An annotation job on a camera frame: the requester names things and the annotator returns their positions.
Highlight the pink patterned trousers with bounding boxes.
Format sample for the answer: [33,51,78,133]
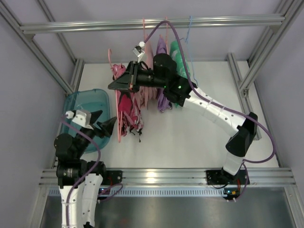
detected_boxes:
[111,63,145,143]

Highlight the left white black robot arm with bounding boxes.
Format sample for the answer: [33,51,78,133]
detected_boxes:
[54,110,117,228]

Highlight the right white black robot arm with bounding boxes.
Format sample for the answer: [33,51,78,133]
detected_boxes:
[108,54,257,177]

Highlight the light pink trousers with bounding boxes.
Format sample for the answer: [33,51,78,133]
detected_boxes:
[135,41,157,108]

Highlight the purple trousers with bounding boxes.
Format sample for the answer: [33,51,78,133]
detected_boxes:
[156,35,172,113]

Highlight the green patterned trousers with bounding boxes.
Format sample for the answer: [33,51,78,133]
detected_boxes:
[169,39,193,109]

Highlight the teal plastic bin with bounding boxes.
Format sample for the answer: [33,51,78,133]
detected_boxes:
[60,89,111,154]

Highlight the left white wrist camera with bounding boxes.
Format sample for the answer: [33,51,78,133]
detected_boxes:
[65,109,93,129]

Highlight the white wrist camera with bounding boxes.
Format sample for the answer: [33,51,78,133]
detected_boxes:
[65,109,93,129]
[133,41,147,62]

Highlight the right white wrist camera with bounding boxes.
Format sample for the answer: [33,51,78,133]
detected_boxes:
[133,41,147,62]

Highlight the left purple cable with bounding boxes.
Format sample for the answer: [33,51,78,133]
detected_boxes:
[60,114,124,226]

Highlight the purple cable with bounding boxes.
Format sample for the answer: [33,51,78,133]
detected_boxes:
[60,114,124,226]
[143,20,276,202]

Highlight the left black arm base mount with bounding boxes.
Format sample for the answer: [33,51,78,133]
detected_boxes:
[101,170,123,186]

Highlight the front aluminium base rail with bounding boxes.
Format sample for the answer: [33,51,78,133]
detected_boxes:
[39,167,296,188]

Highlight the slotted grey cable duct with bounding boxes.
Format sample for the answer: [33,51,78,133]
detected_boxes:
[47,187,240,198]

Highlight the aluminium hanging rail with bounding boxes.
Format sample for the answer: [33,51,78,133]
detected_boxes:
[19,14,285,34]

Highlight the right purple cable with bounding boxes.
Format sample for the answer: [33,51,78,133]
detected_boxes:
[143,20,276,202]

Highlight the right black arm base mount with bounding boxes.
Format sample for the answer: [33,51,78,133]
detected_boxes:
[206,169,250,186]

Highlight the aluminium frame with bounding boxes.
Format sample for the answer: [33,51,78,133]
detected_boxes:
[0,0,304,228]

